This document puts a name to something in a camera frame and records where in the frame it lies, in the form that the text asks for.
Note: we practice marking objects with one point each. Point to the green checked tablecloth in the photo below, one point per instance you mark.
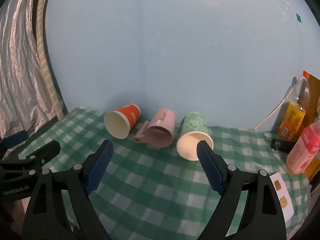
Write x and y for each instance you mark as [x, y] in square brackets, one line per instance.
[155, 180]

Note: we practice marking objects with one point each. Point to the silver crinkled curtain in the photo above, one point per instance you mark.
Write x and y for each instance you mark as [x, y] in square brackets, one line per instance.
[17, 67]

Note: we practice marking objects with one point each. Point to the green patterned paper cup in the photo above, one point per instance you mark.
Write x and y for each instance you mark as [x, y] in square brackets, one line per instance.
[195, 124]

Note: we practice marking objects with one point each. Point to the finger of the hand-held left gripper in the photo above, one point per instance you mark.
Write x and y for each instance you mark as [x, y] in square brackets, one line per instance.
[15, 138]
[41, 152]

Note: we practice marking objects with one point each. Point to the orange paper cup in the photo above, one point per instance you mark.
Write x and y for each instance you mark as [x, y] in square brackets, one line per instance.
[131, 113]

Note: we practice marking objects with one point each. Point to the small black cylinder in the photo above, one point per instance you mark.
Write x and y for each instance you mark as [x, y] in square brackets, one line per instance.
[282, 145]

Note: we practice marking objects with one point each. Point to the white card with food pictures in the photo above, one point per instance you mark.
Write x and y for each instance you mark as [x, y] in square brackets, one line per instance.
[287, 212]

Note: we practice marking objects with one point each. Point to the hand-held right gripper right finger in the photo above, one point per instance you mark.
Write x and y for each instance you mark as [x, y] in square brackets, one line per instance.
[212, 171]

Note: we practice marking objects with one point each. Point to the plastic bottle with yellow label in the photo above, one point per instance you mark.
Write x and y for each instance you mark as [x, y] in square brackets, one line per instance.
[292, 120]

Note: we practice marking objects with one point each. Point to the teal wall sticker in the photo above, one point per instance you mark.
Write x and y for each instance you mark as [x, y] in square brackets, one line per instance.
[298, 17]

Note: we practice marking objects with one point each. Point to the pink mug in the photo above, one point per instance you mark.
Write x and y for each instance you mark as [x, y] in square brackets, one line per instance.
[162, 118]

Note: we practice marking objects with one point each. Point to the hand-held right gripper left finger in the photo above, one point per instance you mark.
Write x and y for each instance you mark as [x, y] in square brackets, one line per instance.
[98, 166]

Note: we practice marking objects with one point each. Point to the brown cardboard box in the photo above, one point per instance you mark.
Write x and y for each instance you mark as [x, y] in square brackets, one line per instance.
[315, 92]

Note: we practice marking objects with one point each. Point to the pink drink bottle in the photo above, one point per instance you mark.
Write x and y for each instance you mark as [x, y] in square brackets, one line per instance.
[303, 150]

